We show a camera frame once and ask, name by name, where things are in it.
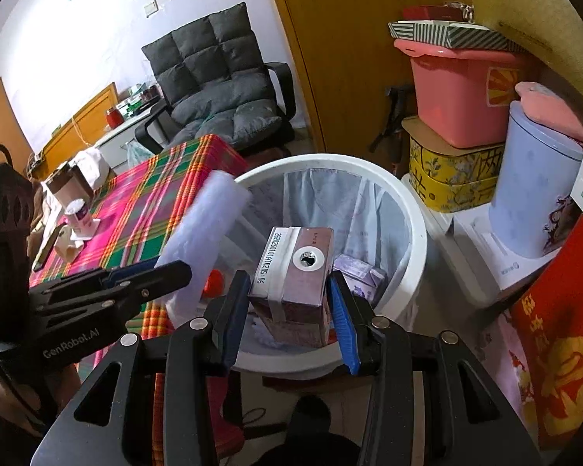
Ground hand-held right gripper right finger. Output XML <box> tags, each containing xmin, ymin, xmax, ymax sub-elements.
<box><xmin>326</xmin><ymin>271</ymin><xmax>540</xmax><ymax>466</ymax></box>

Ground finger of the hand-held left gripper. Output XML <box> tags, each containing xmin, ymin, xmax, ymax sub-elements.
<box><xmin>28</xmin><ymin>259</ymin><xmax>157</xmax><ymax>308</ymax></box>
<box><xmin>33</xmin><ymin>261</ymin><xmax>194</xmax><ymax>341</ymax></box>

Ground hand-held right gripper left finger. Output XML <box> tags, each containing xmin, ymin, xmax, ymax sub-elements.
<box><xmin>29</xmin><ymin>271</ymin><xmax>252</xmax><ymax>466</ymax></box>

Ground small purple carton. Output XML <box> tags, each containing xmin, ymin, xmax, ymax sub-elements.
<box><xmin>333</xmin><ymin>255</ymin><xmax>386</xmax><ymax>304</ymax></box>

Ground white cloudy plastic bottle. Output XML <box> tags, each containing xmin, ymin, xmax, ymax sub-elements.
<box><xmin>153</xmin><ymin>170</ymin><xmax>253</xmax><ymax>323</ymax></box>

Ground brown milk carton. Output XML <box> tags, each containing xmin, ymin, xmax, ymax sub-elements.
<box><xmin>248</xmin><ymin>226</ymin><xmax>335</xmax><ymax>348</ymax></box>

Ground white round waste bin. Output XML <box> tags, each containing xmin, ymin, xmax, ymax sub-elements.
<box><xmin>209</xmin><ymin>154</ymin><xmax>428</xmax><ymax>379</ymax></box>

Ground brown tumbler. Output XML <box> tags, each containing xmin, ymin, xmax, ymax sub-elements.
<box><xmin>45</xmin><ymin>162</ymin><xmax>95</xmax><ymax>209</ymax></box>

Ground pink green plaid tablecloth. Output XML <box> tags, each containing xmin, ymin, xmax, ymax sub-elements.
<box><xmin>29</xmin><ymin>134</ymin><xmax>248</xmax><ymax>462</ymax></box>

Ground pale blue plastic bag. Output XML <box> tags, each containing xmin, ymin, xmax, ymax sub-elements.
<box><xmin>125</xmin><ymin>141</ymin><xmax>154</xmax><ymax>168</ymax></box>

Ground white cabinet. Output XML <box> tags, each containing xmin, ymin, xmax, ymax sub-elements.
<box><xmin>94</xmin><ymin>102</ymin><xmax>168</xmax><ymax>161</ymax></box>

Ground wooden headboard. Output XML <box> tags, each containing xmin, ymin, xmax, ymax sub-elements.
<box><xmin>29</xmin><ymin>82</ymin><xmax>120</xmax><ymax>180</ymax></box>

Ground white box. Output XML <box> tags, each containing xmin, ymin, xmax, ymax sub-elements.
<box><xmin>401</xmin><ymin>172</ymin><xmax>564</xmax><ymax>309</ymax></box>

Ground pink floral cloth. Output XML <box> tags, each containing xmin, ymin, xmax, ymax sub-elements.
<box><xmin>471</xmin><ymin>311</ymin><xmax>540</xmax><ymax>442</ymax></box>

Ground grey padded chair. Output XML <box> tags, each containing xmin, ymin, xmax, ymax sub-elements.
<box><xmin>134</xmin><ymin>2</ymin><xmax>297</xmax><ymax>153</ymax></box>

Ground green boxes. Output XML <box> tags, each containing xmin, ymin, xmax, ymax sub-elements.
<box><xmin>121</xmin><ymin>82</ymin><xmax>163</xmax><ymax>108</ymax></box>

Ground yellow floral box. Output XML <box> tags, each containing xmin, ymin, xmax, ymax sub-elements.
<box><xmin>402</xmin><ymin>116</ymin><xmax>506</xmax><ymax>213</ymax></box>

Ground black folded stand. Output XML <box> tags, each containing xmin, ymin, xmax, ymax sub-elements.
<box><xmin>369</xmin><ymin>85</ymin><xmax>419</xmax><ymax>166</ymax></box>

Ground red printed bag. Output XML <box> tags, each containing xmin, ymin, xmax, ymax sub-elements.
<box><xmin>510</xmin><ymin>214</ymin><xmax>583</xmax><ymax>450</ymax></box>

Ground pale blue bucket pink lid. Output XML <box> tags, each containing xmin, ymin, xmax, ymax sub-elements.
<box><xmin>488</xmin><ymin>82</ymin><xmax>583</xmax><ymax>259</ymax></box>

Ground pink plastic storage bin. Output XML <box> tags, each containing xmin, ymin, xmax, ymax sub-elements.
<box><xmin>393</xmin><ymin>39</ymin><xmax>530</xmax><ymax>150</ymax></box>

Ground yellow wooden door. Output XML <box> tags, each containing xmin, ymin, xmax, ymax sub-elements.
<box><xmin>262</xmin><ymin>0</ymin><xmax>472</xmax><ymax>156</ymax></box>

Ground striped flat box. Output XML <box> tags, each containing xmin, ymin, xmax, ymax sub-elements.
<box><xmin>388</xmin><ymin>20</ymin><xmax>525</xmax><ymax>52</ymax></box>

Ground red flat box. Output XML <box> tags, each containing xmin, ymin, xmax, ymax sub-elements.
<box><xmin>401</xmin><ymin>5</ymin><xmax>474</xmax><ymax>24</ymax></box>

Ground beige printed hanging bag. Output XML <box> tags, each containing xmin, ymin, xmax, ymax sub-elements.
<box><xmin>469</xmin><ymin>0</ymin><xmax>583</xmax><ymax>122</ymax></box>

